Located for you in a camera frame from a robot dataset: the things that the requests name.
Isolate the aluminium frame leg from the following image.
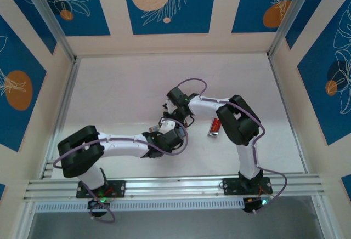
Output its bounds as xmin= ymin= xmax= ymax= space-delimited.
xmin=15 ymin=200 xmax=38 ymax=239
xmin=311 ymin=195 xmax=339 ymax=239

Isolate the aluminium side rail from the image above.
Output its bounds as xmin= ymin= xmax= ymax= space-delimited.
xmin=40 ymin=57 xmax=81 ymax=180
xmin=267 ymin=54 xmax=309 ymax=174

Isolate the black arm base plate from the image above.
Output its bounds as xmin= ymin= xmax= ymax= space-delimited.
xmin=222 ymin=177 xmax=274 ymax=196
xmin=76 ymin=179 xmax=127 ymax=198

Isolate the red credit card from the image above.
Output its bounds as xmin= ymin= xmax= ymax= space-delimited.
xmin=210 ymin=118 xmax=222 ymax=135

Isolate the purple cable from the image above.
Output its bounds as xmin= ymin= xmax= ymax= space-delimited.
xmin=53 ymin=118 xmax=189 ymax=223
xmin=177 ymin=78 xmax=288 ymax=214

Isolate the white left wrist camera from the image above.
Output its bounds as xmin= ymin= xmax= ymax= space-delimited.
xmin=158 ymin=118 xmax=178 ymax=135

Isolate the aluminium rail frame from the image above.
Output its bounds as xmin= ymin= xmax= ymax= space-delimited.
xmin=23 ymin=173 xmax=327 ymax=203

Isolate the blue floral wall panel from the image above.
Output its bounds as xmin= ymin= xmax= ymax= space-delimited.
xmin=0 ymin=0 xmax=58 ymax=55
xmin=0 ymin=15 xmax=47 ymax=152
xmin=297 ymin=0 xmax=351 ymax=146
xmin=285 ymin=0 xmax=351 ymax=49
xmin=231 ymin=0 xmax=305 ymax=33
xmin=35 ymin=0 xmax=111 ymax=37
xmin=122 ymin=0 xmax=217 ymax=35

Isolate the aluminium corner post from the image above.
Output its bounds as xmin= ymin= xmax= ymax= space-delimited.
xmin=19 ymin=0 xmax=78 ymax=62
xmin=267 ymin=0 xmax=320 ymax=59

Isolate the controller board with LED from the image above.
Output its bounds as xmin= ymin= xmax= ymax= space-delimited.
xmin=243 ymin=195 xmax=276 ymax=214
xmin=87 ymin=197 xmax=111 ymax=210

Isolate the white slotted cable duct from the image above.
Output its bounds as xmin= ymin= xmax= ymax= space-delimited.
xmin=35 ymin=197 xmax=245 ymax=214

